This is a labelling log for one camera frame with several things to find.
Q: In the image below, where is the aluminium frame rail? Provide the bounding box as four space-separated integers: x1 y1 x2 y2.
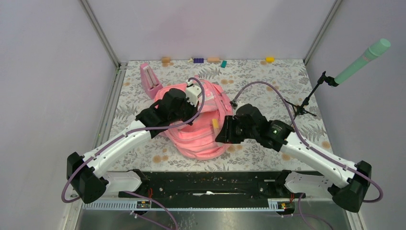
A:
79 0 127 147

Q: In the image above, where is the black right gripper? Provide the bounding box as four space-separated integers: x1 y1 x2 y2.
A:
215 115 258 144

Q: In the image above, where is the teal toy block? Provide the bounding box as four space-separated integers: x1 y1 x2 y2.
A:
220 60 227 68

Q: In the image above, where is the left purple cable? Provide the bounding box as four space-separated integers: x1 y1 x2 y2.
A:
61 77 206 230

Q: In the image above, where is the floral patterned table mat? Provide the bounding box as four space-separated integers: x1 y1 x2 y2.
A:
110 59 312 172

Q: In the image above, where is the purple toy brick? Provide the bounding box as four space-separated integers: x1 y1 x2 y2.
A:
193 58 204 64

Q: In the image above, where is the mint green microphone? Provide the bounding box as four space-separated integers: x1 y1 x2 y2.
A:
334 38 391 85

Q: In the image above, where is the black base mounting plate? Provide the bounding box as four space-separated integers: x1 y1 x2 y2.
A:
119 171 300 209

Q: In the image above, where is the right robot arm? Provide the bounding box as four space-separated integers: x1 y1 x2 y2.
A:
215 104 372 213

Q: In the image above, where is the wooden block back left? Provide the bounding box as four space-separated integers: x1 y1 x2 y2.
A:
161 57 171 64

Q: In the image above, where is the pink metronome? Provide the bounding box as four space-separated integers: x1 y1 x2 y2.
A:
140 63 163 99

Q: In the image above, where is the yellow toy block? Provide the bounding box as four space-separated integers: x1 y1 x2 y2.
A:
265 57 275 63

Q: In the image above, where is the pink student backpack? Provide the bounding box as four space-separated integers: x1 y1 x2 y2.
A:
160 79 233 160

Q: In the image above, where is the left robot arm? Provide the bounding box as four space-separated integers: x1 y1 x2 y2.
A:
67 85 205 204

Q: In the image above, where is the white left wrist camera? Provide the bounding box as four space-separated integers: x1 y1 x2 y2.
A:
185 80 202 107

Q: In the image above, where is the wooden block back centre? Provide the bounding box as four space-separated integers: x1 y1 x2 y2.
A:
207 57 221 63

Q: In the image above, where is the wooden block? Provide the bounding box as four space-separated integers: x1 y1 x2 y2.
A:
207 57 221 63
161 57 171 64

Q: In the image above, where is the black microphone tripod stand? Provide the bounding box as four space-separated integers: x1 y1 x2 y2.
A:
286 71 339 119

